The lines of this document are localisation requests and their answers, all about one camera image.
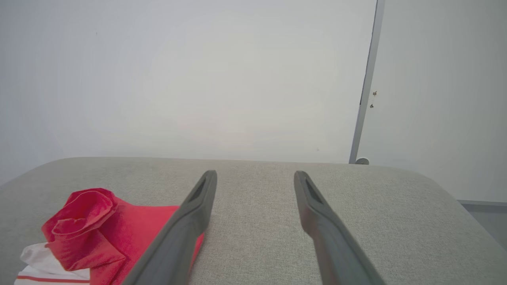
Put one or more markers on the red shirt with white sleeves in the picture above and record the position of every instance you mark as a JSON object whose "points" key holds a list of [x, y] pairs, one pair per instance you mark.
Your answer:
{"points": [[119, 229]]}

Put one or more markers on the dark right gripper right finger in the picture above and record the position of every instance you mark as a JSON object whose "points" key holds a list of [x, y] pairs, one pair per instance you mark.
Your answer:
{"points": [[328, 237]]}

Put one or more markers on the dark panel support foot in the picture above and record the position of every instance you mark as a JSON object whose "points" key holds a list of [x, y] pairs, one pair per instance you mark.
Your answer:
{"points": [[362, 161]]}

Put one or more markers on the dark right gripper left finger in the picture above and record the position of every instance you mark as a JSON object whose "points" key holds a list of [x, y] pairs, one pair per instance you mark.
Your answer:
{"points": [[178, 233]]}

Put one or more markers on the white partition panel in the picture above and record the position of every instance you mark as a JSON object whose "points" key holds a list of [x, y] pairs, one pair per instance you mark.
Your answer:
{"points": [[435, 99]]}

